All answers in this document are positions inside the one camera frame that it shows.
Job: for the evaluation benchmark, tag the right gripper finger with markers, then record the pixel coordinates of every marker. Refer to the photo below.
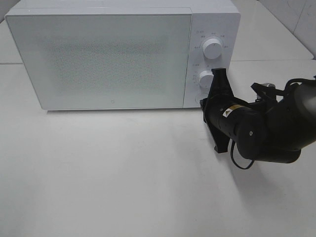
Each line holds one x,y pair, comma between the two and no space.
220,84
220,136

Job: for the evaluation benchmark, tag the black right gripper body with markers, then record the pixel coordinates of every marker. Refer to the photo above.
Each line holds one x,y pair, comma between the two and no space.
223,114

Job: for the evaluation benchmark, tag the white timer knob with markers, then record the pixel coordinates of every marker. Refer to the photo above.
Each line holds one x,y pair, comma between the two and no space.
205,79

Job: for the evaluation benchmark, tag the round white door button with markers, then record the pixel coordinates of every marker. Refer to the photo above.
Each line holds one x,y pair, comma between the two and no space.
200,97

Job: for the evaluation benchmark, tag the white microwave door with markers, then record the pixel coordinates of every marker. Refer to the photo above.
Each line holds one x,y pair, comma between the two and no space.
86,62

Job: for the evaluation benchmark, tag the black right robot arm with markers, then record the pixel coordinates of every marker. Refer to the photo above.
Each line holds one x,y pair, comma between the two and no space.
274,128

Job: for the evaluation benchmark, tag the upper white power knob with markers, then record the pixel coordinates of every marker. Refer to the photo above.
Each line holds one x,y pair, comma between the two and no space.
212,48

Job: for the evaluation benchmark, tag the white microwave oven body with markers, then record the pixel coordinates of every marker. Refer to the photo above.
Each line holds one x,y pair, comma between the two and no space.
209,18

